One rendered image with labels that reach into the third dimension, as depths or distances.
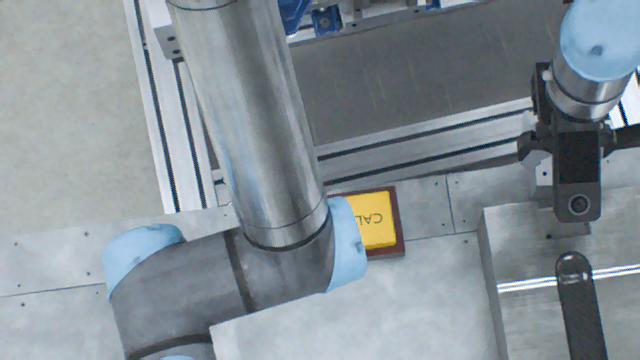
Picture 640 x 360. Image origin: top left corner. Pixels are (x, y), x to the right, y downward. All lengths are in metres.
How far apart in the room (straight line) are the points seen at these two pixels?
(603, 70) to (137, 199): 1.35
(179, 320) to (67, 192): 1.33
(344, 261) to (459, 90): 1.11
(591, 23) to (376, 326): 0.48
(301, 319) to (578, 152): 0.37
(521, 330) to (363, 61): 0.91
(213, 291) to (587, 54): 0.37
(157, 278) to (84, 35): 1.44
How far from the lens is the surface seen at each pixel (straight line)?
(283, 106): 0.90
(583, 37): 1.07
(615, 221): 1.34
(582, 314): 1.32
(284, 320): 1.39
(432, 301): 1.39
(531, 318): 1.31
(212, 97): 0.89
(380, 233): 1.37
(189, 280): 1.02
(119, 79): 2.38
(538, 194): 1.41
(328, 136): 2.07
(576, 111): 1.18
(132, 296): 1.02
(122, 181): 2.31
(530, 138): 1.28
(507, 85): 2.11
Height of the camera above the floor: 2.16
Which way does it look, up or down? 73 degrees down
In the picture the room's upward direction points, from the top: 9 degrees counter-clockwise
